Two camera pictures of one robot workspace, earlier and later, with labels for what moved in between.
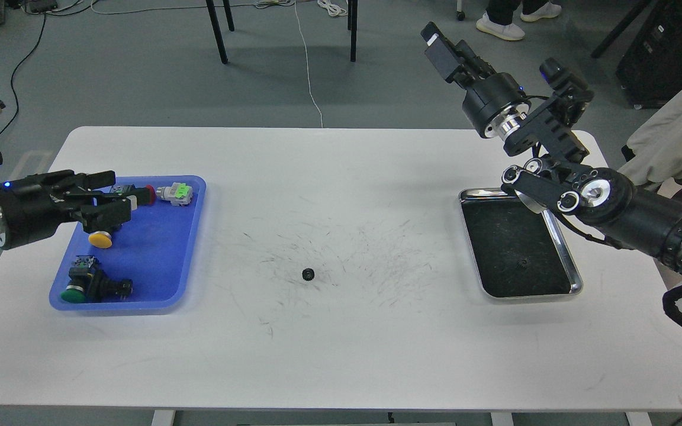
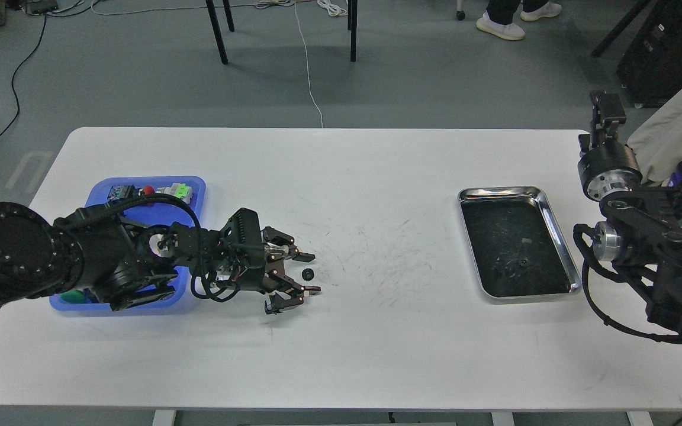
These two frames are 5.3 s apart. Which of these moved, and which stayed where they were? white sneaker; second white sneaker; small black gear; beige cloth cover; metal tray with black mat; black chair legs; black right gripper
Moved: black right gripper
Stayed: metal tray with black mat; beige cloth cover; small black gear; white sneaker; second white sneaker; black chair legs
